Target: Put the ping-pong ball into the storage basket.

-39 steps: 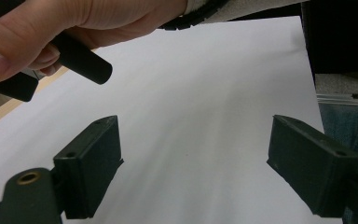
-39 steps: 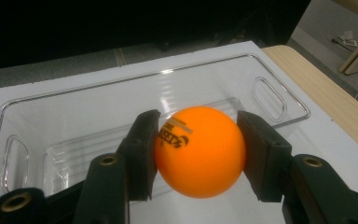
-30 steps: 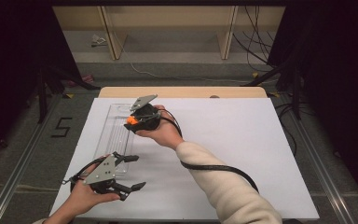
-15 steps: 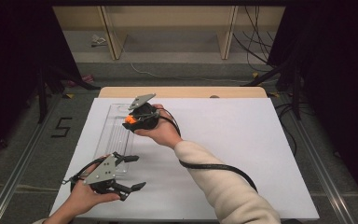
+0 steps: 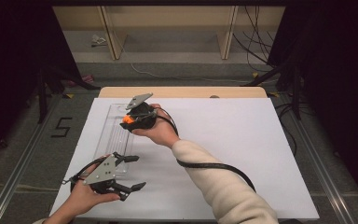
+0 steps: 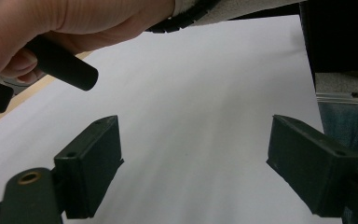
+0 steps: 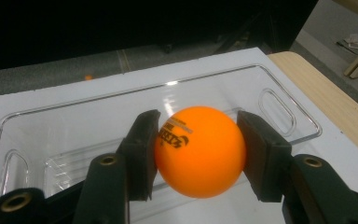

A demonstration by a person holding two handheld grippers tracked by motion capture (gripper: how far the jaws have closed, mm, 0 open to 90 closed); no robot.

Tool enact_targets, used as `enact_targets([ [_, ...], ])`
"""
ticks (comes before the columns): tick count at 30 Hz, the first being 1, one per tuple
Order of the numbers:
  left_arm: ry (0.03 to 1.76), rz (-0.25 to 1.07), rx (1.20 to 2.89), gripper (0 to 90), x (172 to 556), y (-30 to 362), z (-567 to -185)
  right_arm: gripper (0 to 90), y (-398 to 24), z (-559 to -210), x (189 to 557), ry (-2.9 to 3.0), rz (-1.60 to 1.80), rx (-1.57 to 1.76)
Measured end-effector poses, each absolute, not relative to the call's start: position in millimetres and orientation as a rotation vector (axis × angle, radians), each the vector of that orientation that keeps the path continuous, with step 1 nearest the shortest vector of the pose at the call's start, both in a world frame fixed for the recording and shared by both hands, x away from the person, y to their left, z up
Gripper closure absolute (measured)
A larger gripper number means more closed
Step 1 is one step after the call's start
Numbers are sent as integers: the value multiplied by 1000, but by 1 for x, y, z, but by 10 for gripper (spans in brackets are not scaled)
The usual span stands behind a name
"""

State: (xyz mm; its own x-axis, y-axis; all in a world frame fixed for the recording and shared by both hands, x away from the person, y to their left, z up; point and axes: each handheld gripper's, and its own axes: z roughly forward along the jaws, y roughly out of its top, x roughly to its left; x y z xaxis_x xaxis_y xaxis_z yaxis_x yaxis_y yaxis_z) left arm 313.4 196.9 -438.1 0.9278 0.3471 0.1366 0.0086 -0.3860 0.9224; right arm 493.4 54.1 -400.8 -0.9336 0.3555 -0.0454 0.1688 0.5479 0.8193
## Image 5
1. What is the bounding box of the pink object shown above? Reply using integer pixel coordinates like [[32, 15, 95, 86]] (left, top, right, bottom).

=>
[[66, 74, 95, 88]]

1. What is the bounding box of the small grey clutter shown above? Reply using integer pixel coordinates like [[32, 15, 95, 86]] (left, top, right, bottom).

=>
[[90, 34, 108, 49]]

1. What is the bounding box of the right hand-held gripper cable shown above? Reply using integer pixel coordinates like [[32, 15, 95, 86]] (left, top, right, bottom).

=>
[[150, 106, 257, 194]]

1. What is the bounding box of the hand-held gripper cable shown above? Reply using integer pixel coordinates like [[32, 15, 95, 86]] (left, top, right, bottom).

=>
[[150, 106, 257, 194], [62, 157, 106, 194]]

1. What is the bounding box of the white floor cable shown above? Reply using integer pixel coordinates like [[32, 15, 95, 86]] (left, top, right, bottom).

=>
[[117, 33, 250, 85]]

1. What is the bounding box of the black curtain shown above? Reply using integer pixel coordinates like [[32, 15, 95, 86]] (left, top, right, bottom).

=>
[[266, 0, 358, 214], [0, 0, 82, 164]]

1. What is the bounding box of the white table sheet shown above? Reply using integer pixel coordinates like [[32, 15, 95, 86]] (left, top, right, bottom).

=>
[[49, 97, 321, 220]]

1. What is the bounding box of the clear plastic tray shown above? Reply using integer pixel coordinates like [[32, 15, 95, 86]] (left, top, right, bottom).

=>
[[94, 103, 137, 179]]

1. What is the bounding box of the black metal stand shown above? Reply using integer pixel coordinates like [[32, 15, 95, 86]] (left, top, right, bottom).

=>
[[241, 55, 303, 121], [36, 65, 101, 125]]

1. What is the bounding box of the beige wooden desk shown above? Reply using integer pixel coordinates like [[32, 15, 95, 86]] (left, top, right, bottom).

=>
[[52, 5, 286, 62]]

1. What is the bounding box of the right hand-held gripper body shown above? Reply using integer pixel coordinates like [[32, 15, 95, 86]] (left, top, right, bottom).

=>
[[124, 91, 158, 132]]

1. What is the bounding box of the bundle of black cables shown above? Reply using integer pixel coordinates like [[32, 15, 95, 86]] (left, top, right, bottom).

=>
[[232, 5, 276, 68]]

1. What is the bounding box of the person's left hand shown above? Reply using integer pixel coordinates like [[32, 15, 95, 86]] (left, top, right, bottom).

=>
[[62, 162, 121, 217]]

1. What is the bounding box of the metal floor rail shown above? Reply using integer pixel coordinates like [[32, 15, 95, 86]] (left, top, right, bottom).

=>
[[282, 102, 356, 224]]

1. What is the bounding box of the person's right hand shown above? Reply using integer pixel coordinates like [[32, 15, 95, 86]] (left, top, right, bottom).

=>
[[131, 103, 182, 149]]

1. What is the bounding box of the left hand-held gripper cable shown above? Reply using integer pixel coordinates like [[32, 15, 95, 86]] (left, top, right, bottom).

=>
[[62, 157, 106, 194]]

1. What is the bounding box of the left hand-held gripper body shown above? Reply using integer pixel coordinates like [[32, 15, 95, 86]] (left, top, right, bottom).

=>
[[83, 153, 130, 202]]

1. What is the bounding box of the black floor cable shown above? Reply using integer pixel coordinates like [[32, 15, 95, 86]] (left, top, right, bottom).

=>
[[274, 102, 317, 157]]

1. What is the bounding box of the pale floor cable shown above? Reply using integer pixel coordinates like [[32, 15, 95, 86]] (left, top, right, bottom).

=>
[[0, 183, 61, 192]]

